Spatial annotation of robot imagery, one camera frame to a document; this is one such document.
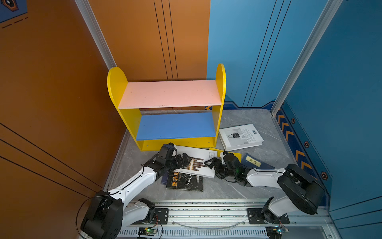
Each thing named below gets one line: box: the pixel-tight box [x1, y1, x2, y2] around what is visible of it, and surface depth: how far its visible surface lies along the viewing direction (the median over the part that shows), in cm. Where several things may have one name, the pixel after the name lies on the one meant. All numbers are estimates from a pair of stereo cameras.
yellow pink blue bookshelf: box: [107, 63, 227, 152], surface depth 89 cm
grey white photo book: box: [218, 123, 265, 152], surface depth 101 cm
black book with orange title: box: [165, 171, 204, 192], surface depth 84 cm
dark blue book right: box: [240, 152, 276, 170], surface depth 93 cm
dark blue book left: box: [160, 174, 169, 185], surface depth 86 cm
